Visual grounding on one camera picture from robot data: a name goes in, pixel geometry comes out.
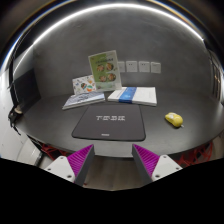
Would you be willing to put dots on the white wall socket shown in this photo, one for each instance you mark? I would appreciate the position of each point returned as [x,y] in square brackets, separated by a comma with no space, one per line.
[121,65]
[131,66]
[144,66]
[155,67]

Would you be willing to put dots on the green food booklet standing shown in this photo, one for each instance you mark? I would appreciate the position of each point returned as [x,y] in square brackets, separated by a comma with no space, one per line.
[105,70]

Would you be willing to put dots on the small colourful card standing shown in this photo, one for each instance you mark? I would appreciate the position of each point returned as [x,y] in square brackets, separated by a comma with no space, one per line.
[83,84]

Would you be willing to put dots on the grey magazine lying flat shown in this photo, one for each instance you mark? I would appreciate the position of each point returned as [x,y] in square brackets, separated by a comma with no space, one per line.
[83,99]

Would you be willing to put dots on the black monitor at left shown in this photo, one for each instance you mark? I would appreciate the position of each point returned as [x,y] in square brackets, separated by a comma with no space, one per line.
[26,90]

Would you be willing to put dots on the black mouse pad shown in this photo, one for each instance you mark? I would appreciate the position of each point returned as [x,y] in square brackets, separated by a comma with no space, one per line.
[111,122]

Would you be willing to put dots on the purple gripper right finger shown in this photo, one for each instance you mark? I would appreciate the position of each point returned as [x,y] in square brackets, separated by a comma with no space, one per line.
[151,166]

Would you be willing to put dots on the white and blue book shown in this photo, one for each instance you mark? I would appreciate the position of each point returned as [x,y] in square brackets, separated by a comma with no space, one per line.
[135,95]

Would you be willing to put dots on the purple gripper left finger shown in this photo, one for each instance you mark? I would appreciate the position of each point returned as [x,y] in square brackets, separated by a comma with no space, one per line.
[73,168]

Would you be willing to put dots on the yellow computer mouse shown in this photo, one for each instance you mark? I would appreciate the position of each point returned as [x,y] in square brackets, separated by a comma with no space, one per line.
[174,119]

